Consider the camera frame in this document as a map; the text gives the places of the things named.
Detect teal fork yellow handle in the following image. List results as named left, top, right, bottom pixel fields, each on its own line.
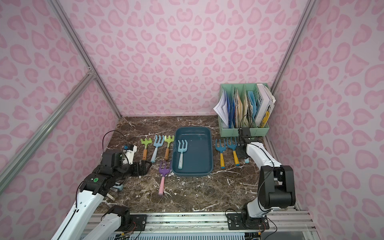
left=227, top=137, right=240, bottom=166

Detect purple rake pink handle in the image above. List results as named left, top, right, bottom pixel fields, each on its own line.
left=159, top=161, right=172, bottom=196

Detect green rake orange handle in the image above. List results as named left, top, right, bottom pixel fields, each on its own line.
left=141, top=138, right=152, bottom=161

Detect teal rake yellow handle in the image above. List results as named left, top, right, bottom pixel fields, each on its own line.
left=215, top=139, right=227, bottom=169

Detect light blue fork white handle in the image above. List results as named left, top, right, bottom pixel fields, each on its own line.
left=151, top=135, right=165, bottom=163

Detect green rake wooden handle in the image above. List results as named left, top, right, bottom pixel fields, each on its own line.
left=164, top=136, right=175, bottom=161

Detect pale teal rake white handle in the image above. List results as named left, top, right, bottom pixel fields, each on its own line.
left=178, top=140, right=188, bottom=170

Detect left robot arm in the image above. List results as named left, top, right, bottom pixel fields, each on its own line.
left=53, top=150, right=152, bottom=240

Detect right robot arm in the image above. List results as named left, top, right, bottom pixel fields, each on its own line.
left=239, top=127, right=296, bottom=220

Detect dark teal storage box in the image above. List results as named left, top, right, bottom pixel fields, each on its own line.
left=172, top=127, right=214, bottom=177

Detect tan paper folders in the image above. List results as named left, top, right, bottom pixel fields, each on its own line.
left=234, top=87, right=255, bottom=129

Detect mint green file organizer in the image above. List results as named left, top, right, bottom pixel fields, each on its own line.
left=214, top=84, right=276, bottom=137

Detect light blue stapler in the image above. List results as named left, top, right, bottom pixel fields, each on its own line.
left=107, top=184, right=124, bottom=201

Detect blue folders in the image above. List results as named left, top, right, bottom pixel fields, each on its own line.
left=226, top=89, right=236, bottom=129

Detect white paper stack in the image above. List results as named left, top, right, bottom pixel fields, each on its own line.
left=214, top=89, right=229, bottom=128

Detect white yellow book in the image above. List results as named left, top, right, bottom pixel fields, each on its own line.
left=255, top=84, right=276, bottom=128

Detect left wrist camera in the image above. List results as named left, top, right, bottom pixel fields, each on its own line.
left=122, top=144, right=137, bottom=165

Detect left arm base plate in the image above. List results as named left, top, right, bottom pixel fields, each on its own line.
left=116, top=214, right=148, bottom=232

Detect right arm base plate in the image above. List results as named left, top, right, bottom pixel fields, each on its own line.
left=225, top=213, right=270, bottom=232

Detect aluminium front rail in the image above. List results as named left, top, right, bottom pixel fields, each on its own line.
left=81, top=208, right=316, bottom=240

